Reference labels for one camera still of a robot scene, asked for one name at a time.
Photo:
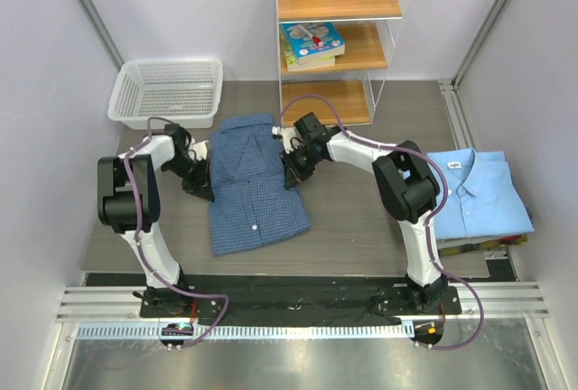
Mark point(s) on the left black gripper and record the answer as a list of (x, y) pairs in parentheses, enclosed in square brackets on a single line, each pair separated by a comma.
[(204, 190)]

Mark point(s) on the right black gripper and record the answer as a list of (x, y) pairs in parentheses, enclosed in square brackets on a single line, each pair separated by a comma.
[(291, 179)]

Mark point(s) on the dark blue checkered shirt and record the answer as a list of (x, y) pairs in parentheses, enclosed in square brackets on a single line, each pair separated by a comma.
[(251, 206)]

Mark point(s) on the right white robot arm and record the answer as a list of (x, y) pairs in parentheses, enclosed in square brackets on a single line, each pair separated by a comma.
[(406, 185)]

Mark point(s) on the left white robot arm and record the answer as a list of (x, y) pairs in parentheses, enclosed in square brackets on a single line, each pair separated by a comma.
[(129, 202)]

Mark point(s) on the folded shirts pile underneath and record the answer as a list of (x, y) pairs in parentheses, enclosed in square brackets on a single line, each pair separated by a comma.
[(464, 245)]

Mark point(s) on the white plastic laundry basket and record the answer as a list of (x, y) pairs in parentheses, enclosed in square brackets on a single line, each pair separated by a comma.
[(185, 91)]

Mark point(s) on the green book underneath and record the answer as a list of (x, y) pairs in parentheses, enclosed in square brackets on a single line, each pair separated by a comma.
[(293, 65)]

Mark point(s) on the blue children's book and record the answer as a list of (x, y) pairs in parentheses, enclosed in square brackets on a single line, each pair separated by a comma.
[(306, 51)]

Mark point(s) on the red white marker pen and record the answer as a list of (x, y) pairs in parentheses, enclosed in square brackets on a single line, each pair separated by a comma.
[(315, 39)]

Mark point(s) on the folded light blue shirt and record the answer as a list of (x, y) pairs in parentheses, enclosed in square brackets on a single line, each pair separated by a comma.
[(482, 200)]

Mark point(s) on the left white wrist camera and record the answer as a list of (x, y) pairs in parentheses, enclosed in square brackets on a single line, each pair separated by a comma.
[(199, 151)]

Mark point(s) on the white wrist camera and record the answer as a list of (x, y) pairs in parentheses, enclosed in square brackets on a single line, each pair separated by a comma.
[(289, 138), (199, 151)]

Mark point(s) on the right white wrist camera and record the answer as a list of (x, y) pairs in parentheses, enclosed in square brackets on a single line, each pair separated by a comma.
[(289, 138)]

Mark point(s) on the black mounting base plate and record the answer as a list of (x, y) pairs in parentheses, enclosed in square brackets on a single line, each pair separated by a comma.
[(286, 301)]

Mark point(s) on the aluminium rail frame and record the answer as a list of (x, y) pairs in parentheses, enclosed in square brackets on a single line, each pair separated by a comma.
[(103, 313)]

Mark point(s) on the white wire wooden shelf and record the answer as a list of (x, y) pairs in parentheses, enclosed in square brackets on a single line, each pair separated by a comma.
[(350, 90)]

